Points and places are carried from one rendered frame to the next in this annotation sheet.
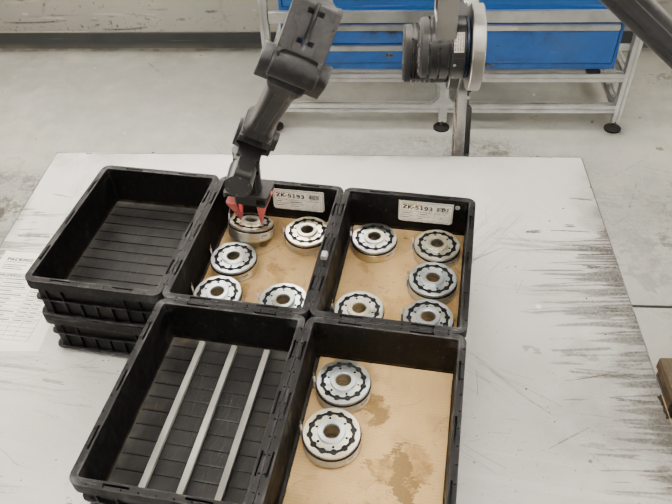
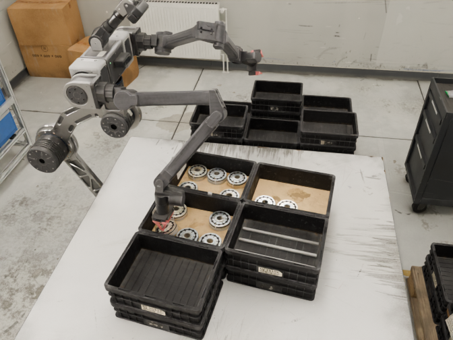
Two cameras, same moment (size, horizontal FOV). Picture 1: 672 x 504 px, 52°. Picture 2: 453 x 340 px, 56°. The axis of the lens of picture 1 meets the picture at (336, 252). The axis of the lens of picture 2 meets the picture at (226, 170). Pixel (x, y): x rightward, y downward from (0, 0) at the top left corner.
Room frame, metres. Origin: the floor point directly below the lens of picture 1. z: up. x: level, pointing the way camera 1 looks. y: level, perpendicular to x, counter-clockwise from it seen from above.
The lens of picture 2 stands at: (0.79, 1.47, 2.33)
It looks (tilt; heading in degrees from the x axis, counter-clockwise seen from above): 40 degrees down; 276
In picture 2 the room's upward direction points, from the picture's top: 2 degrees counter-clockwise
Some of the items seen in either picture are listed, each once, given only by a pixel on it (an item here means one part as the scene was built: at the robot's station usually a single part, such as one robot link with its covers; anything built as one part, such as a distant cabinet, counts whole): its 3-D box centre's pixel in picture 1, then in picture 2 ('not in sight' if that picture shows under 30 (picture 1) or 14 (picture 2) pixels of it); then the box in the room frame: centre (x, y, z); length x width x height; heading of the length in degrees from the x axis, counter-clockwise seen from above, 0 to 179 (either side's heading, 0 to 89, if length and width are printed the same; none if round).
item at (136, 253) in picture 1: (135, 244); (166, 276); (1.16, 0.46, 0.87); 0.40 x 0.30 x 0.11; 168
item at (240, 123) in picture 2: not in sight; (220, 138); (1.10, -1.19, 0.37); 0.40 x 0.30 x 0.45; 175
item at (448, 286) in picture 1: (432, 279); (216, 174); (1.01, -0.20, 0.86); 0.10 x 0.10 x 0.01
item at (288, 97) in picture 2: not in sight; (276, 113); (0.66, -1.55, 0.37); 0.40 x 0.30 x 0.45; 175
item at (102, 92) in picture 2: not in sight; (106, 92); (1.43, -0.02, 1.45); 0.09 x 0.08 x 0.12; 85
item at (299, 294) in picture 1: (283, 301); (220, 218); (0.97, 0.11, 0.86); 0.10 x 0.10 x 0.01
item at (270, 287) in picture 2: not in sight; (276, 258); (0.70, 0.25, 0.76); 0.40 x 0.30 x 0.12; 168
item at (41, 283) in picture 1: (130, 227); (165, 269); (1.16, 0.46, 0.92); 0.40 x 0.30 x 0.02; 168
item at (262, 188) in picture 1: (248, 180); (162, 208); (1.21, 0.19, 0.99); 0.10 x 0.07 x 0.07; 77
